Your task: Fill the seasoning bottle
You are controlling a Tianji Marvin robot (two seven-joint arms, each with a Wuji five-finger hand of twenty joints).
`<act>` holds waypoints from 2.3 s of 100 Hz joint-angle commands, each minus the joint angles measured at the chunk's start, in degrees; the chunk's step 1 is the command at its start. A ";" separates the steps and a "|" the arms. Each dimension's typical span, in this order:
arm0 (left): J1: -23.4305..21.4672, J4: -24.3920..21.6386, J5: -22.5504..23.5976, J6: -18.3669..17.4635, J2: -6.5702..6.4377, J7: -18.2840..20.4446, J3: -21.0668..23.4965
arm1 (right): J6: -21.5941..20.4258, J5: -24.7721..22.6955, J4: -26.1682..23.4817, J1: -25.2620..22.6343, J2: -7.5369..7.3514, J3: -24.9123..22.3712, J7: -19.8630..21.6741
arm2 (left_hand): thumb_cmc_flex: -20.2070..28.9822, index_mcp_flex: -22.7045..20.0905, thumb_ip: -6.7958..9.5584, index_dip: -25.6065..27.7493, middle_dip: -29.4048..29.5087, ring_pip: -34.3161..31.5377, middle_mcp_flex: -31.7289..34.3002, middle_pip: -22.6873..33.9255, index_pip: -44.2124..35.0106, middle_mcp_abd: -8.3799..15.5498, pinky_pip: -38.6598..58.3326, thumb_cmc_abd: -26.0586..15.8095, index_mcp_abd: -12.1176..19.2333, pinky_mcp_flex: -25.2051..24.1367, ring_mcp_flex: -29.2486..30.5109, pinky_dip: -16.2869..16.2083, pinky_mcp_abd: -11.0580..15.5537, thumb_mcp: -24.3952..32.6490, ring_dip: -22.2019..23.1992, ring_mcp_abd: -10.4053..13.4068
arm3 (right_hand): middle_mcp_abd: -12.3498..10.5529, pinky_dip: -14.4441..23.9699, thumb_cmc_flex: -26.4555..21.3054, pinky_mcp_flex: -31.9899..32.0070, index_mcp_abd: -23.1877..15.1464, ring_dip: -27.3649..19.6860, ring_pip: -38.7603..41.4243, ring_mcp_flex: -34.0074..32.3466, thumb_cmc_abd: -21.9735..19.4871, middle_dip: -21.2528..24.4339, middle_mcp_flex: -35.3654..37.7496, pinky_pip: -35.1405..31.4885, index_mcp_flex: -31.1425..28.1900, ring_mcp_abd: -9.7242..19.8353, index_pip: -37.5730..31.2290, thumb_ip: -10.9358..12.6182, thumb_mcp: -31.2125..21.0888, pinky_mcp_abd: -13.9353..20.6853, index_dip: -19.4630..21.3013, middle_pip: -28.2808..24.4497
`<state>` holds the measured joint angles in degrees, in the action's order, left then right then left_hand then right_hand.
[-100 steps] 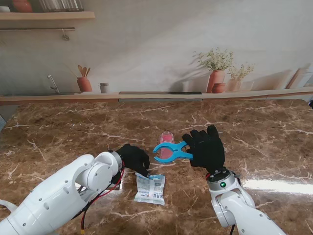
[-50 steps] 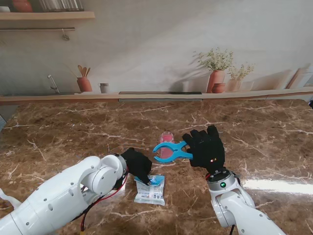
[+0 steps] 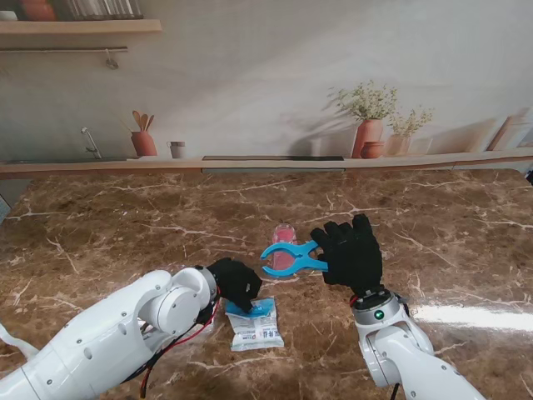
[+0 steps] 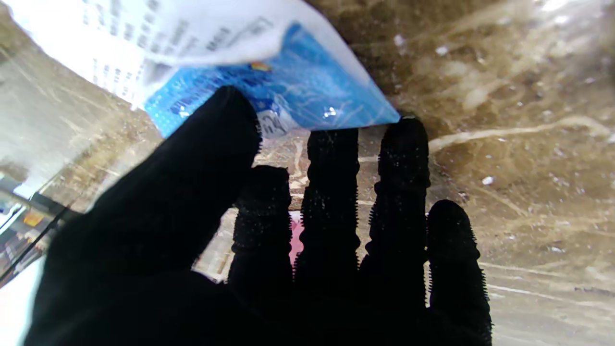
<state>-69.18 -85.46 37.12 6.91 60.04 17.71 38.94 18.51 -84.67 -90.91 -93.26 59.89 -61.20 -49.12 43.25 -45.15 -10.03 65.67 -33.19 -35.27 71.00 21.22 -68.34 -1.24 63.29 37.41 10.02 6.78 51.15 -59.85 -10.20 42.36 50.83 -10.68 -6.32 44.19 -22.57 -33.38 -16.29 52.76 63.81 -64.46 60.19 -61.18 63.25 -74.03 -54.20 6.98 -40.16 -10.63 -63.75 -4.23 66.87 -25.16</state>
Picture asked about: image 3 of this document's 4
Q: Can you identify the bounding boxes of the white blue printed salt bag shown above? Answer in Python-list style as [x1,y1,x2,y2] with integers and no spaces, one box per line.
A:
[224,295,286,353]

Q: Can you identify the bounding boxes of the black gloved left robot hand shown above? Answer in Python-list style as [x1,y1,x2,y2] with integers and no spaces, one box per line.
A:
[207,257,263,313]

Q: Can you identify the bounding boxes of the clear bottle with pink seasoning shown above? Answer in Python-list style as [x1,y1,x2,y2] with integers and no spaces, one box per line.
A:
[270,222,299,278]

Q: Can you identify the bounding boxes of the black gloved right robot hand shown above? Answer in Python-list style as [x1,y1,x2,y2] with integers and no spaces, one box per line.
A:
[310,213,384,297]

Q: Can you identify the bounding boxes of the red black left arm cables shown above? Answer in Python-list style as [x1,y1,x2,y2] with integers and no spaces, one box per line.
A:
[139,285,222,399]

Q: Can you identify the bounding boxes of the blue plastic bag clip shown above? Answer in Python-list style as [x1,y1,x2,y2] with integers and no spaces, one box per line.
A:
[260,240,330,279]

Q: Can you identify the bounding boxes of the printed kitchen backdrop banner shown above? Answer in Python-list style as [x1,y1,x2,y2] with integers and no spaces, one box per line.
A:
[0,0,533,181]

